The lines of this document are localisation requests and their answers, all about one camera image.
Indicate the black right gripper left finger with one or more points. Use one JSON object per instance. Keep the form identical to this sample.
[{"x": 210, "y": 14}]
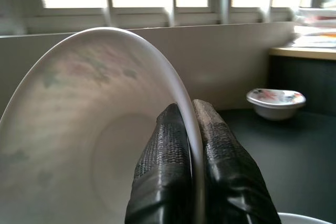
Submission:
[{"x": 165, "y": 176}]

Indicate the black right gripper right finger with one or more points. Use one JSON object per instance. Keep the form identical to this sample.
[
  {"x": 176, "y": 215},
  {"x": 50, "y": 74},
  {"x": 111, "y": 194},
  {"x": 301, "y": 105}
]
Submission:
[{"x": 228, "y": 182}]

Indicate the white bowl with faded flowers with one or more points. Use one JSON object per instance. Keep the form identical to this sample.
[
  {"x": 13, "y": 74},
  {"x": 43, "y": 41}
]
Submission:
[{"x": 65, "y": 129}]

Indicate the small white floral bowl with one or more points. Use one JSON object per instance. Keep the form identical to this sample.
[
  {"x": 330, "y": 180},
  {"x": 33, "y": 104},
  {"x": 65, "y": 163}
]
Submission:
[{"x": 275, "y": 111}]

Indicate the beige partition panel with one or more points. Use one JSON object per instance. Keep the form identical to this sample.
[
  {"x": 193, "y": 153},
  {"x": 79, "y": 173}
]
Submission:
[{"x": 223, "y": 64}]

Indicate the stack of papers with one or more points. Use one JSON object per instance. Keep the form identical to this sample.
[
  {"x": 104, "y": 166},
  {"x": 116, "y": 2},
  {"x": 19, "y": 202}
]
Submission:
[{"x": 317, "y": 24}]

